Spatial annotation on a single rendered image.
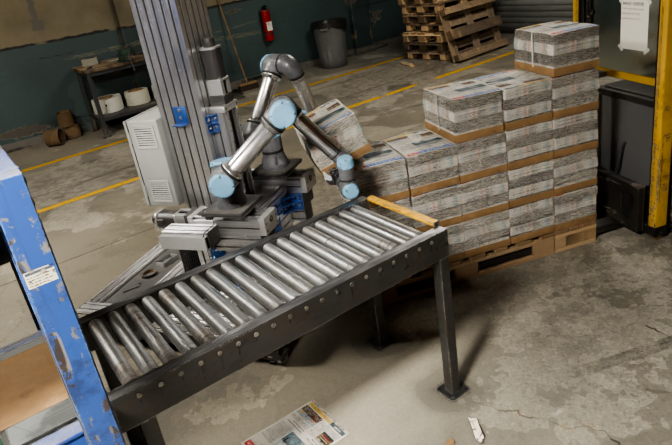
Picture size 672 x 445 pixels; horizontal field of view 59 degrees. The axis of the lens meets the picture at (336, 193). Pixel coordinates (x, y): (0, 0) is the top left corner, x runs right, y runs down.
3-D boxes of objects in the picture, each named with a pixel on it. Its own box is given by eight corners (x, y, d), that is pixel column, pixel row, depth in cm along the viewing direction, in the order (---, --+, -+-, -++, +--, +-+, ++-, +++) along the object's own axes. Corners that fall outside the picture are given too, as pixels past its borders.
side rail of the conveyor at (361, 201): (364, 218, 281) (361, 195, 277) (372, 221, 277) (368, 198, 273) (76, 350, 216) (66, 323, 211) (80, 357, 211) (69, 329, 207)
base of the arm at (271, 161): (257, 170, 325) (253, 153, 321) (269, 160, 338) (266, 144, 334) (282, 170, 319) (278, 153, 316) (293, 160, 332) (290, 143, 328)
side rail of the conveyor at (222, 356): (440, 251, 242) (438, 224, 237) (450, 255, 238) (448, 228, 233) (116, 425, 176) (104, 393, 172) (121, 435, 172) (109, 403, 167)
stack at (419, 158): (352, 277, 366) (331, 150, 334) (519, 228, 390) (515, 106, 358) (374, 309, 331) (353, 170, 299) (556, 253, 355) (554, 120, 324)
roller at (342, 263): (299, 234, 256) (292, 228, 253) (366, 271, 219) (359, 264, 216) (292, 243, 255) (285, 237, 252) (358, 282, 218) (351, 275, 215)
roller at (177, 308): (170, 296, 227) (167, 285, 226) (223, 350, 191) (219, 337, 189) (158, 301, 225) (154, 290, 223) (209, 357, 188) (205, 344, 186)
